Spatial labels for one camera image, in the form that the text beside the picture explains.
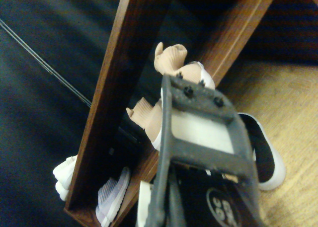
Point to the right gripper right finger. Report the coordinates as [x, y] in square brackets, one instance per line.
[198, 98]

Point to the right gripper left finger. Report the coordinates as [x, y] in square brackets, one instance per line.
[161, 199]

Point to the beige shoe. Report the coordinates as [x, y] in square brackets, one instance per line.
[174, 60]
[146, 122]

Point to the lilac shoe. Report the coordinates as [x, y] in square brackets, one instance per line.
[111, 194]

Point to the black shoe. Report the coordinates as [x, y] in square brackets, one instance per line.
[265, 150]

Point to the brown shoe rack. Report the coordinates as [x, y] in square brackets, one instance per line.
[111, 63]

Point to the white shoe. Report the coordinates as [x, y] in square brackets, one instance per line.
[65, 170]
[62, 191]

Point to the black curtain stand pole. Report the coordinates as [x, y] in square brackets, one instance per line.
[44, 63]

